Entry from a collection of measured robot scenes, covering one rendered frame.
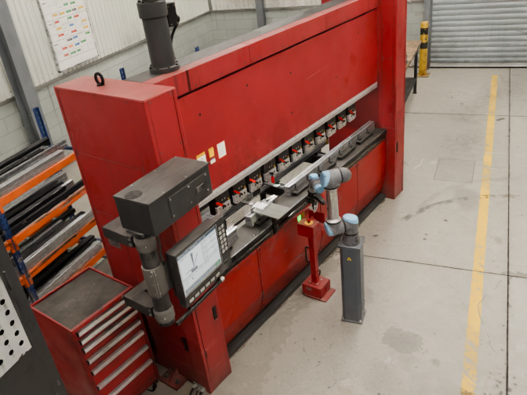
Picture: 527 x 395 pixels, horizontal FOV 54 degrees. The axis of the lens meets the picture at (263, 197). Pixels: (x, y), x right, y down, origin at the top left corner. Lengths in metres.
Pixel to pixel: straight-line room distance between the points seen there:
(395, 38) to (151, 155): 3.25
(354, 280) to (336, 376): 0.75
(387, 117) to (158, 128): 3.37
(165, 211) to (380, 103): 3.63
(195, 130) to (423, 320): 2.47
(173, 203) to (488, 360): 2.74
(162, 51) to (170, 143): 0.61
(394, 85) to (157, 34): 3.04
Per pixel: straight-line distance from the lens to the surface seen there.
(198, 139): 3.55
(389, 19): 5.57
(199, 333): 3.77
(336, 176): 3.79
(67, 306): 3.74
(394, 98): 5.76
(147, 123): 2.95
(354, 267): 4.20
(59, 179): 5.32
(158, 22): 3.34
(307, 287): 4.80
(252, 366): 4.30
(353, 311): 4.50
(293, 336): 4.48
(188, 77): 3.40
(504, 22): 10.94
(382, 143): 5.87
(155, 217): 2.63
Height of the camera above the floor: 3.12
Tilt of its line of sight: 29 degrees down
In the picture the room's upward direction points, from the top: 7 degrees counter-clockwise
